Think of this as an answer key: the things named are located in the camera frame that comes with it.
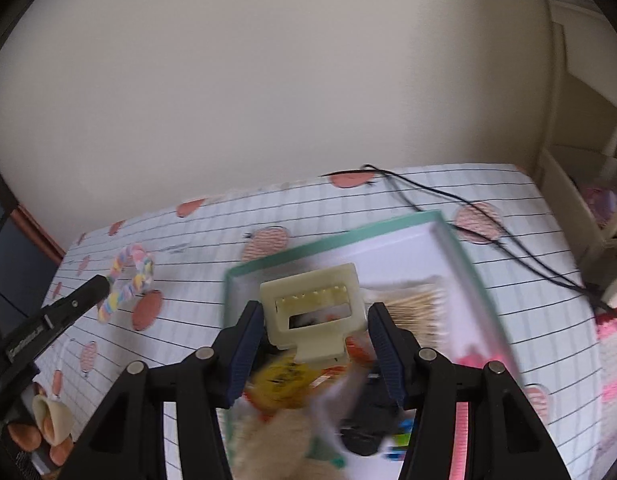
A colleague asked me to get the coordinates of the multicoloured small hair clip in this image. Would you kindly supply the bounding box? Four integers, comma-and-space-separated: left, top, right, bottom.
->
386, 420, 414, 461

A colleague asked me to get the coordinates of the pastel braided bracelet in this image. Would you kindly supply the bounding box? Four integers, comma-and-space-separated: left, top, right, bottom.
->
97, 244, 155, 323

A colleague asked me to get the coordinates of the pink white cloth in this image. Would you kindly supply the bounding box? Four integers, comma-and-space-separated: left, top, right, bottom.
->
596, 302, 617, 401

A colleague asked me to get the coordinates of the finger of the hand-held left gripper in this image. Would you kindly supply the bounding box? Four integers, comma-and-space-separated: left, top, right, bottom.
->
41, 275, 112, 329

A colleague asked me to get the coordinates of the black hair claw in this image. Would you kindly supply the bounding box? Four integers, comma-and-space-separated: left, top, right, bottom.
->
339, 370, 414, 456

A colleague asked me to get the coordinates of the bag of cotton swabs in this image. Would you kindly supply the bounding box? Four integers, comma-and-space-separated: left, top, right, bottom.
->
361, 275, 452, 348

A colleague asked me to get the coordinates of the yellow snack packet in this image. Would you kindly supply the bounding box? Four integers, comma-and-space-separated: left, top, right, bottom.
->
243, 337, 379, 416

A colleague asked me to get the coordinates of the green translucent toy figure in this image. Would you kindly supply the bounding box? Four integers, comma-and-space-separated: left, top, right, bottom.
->
311, 435, 347, 471

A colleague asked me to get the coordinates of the person's left hand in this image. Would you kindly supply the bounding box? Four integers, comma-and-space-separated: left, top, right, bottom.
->
6, 394, 73, 467

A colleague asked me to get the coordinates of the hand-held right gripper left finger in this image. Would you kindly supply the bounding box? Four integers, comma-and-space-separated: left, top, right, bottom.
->
58, 300, 265, 480

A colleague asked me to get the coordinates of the green box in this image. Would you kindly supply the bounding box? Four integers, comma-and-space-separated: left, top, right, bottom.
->
222, 210, 522, 480

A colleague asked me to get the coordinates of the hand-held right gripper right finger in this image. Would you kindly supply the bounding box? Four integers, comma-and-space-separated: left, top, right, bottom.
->
367, 302, 572, 480

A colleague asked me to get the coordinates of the cream lace scrunchie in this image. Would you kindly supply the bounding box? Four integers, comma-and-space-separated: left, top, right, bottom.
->
231, 405, 349, 480

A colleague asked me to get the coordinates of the white shelf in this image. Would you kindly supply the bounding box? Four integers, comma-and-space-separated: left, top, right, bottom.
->
536, 0, 617, 266

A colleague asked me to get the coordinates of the cream hair claw clip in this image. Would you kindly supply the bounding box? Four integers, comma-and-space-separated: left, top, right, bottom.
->
259, 262, 367, 366

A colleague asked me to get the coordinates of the thin black cable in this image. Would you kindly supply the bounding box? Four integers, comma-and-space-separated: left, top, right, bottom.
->
361, 164, 617, 321

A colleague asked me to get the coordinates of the fruit print grid tablecloth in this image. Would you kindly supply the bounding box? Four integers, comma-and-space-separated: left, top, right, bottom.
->
36, 162, 604, 480

